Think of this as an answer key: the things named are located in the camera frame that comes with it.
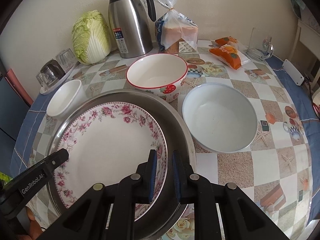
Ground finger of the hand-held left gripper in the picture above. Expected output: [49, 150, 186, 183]
[37, 149, 70, 175]

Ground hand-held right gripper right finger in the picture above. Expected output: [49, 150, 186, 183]
[171, 150, 280, 240]

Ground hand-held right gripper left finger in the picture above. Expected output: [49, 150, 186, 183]
[61, 149, 158, 240]

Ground stainless steel plate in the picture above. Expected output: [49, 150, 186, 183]
[46, 89, 197, 240]

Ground floral round plate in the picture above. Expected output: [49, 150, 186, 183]
[51, 102, 168, 222]

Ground small white bowl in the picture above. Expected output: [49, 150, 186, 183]
[46, 79, 84, 117]

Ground pale blue bowl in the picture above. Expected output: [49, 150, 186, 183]
[182, 82, 258, 154]

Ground strawberry print bowl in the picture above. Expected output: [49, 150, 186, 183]
[126, 54, 188, 103]

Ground white tray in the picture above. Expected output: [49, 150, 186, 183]
[40, 61, 79, 95]

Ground blue cabinet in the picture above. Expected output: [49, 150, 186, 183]
[0, 69, 34, 155]

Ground glass cup with dark base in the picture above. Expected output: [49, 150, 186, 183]
[36, 60, 66, 88]

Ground checkered printed tablecloth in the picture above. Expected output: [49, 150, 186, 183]
[10, 39, 320, 240]

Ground clear glass cup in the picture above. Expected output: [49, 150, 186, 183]
[55, 48, 77, 72]

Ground napa cabbage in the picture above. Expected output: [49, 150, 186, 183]
[72, 10, 112, 65]

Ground large orange snack packet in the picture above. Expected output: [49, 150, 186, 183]
[209, 44, 247, 70]

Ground bagged sliced bread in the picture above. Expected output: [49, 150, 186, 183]
[150, 0, 199, 55]

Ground small orange snack packet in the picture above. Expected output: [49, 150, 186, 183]
[214, 37, 239, 48]

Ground stainless steel thermos jug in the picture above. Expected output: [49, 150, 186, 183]
[107, 0, 157, 59]

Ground glass mug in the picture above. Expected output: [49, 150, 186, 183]
[246, 27, 274, 60]

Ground white power strip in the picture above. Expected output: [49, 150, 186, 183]
[282, 59, 305, 86]

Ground green cloth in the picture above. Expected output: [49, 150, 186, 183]
[290, 0, 304, 18]

